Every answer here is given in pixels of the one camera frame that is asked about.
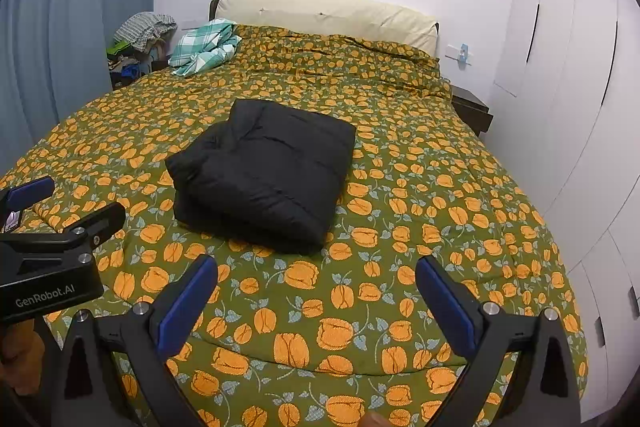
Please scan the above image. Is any person's left hand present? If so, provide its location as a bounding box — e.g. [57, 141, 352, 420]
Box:
[0, 321, 45, 395]

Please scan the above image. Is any pile of mixed clothes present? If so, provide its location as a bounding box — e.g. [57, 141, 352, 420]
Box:
[106, 12, 177, 90]

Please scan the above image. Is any green white checked cloth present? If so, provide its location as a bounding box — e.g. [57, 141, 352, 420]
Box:
[169, 18, 244, 79]

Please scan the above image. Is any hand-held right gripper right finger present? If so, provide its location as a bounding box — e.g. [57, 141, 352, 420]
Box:
[416, 256, 583, 427]

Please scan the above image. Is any cream pillow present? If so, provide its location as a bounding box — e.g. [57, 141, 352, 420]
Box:
[215, 0, 439, 56]

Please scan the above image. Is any dark wooden nightstand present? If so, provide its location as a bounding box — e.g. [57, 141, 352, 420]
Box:
[450, 86, 494, 138]

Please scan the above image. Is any white wardrobe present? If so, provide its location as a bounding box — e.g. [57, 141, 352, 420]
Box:
[492, 0, 640, 423]

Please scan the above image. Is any blue curtain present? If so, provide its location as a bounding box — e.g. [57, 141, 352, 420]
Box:
[0, 0, 167, 180]

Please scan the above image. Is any black puffer jacket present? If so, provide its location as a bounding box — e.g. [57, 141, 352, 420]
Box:
[165, 99, 357, 255]

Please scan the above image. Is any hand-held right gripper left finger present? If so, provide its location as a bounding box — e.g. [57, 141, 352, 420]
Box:
[50, 255, 219, 427]

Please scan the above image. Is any green orange floral quilt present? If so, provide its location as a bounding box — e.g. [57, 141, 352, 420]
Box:
[0, 24, 589, 427]

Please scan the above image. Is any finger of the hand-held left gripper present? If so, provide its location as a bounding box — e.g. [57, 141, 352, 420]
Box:
[0, 176, 56, 220]
[0, 202, 126, 259]

